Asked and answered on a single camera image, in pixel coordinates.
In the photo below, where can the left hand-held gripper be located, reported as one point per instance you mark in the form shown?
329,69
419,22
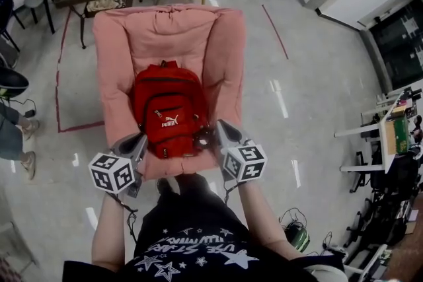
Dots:
110,173

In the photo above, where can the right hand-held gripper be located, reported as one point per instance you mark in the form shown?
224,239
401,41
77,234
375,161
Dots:
244,162

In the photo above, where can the red backpack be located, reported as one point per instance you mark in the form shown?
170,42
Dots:
168,92

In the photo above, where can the pink cushioned armchair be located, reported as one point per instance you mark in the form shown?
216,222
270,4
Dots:
165,33

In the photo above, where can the person's left forearm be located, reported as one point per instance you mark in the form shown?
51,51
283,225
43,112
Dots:
109,234

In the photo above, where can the person's right forearm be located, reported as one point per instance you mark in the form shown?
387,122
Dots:
261,218

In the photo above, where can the person's black trousers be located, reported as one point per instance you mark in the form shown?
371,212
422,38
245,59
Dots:
195,188

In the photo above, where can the person's black left shoe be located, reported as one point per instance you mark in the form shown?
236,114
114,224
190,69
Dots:
167,185

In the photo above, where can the black power adapter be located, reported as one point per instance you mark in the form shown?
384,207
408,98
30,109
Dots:
29,113

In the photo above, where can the person's dark star-print shirt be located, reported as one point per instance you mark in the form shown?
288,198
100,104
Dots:
191,257

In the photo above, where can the black and green helmet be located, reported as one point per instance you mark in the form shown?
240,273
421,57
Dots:
11,81

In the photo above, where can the white desk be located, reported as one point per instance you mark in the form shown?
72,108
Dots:
383,135

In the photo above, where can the brown board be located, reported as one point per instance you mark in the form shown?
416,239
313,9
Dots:
390,138

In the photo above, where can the black office chair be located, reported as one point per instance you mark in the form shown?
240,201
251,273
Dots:
393,171

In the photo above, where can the green box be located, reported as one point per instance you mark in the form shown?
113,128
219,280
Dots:
401,135

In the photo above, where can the white chair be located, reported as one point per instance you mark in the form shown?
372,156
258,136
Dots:
367,265

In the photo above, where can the patterned cushion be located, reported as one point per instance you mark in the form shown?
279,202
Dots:
105,5

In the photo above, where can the dark glass door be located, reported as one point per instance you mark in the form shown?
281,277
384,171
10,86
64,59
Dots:
400,46

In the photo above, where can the dark blue chair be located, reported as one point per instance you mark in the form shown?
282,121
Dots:
6,6

